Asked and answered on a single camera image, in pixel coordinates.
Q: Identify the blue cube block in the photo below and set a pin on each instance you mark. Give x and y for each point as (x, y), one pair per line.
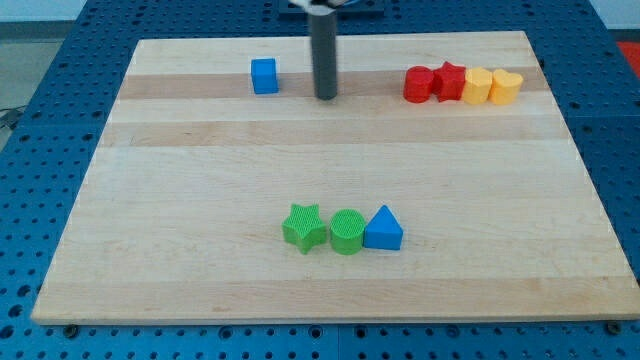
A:
(264, 76)

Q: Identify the yellow heart block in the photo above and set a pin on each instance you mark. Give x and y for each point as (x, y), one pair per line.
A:
(505, 87)

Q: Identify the yellow pentagon block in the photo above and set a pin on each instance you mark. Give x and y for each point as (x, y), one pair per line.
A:
(478, 82)

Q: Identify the blue triangle block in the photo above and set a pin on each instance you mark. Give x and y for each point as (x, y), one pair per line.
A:
(383, 231)

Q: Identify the green star block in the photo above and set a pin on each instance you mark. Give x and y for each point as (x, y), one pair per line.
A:
(304, 227)

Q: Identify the red cylinder block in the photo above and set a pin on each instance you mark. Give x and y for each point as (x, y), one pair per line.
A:
(418, 84)

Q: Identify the red star block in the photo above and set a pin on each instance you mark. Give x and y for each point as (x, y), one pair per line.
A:
(449, 82)

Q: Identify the green cylinder block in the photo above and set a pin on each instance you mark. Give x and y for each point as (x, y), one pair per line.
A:
(347, 228)

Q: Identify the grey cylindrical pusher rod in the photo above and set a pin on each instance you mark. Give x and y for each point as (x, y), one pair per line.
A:
(322, 22)

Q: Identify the wooden board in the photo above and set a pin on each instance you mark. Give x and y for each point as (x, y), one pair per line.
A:
(178, 218)

